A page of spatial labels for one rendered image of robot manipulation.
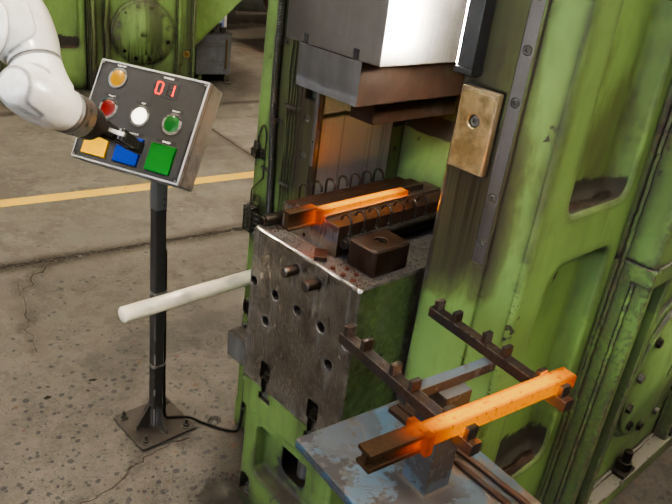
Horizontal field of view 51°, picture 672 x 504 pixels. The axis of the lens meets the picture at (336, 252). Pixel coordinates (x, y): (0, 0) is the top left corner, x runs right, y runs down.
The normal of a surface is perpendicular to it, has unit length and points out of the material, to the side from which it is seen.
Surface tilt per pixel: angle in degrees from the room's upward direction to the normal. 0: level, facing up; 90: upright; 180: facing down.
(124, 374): 0
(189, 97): 60
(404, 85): 90
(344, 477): 0
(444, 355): 90
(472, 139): 90
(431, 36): 90
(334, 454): 0
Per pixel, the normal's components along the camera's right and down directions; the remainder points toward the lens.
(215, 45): 0.47, 0.44
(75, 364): 0.12, -0.89
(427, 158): -0.73, 0.22
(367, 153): 0.67, 0.40
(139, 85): -0.26, -0.13
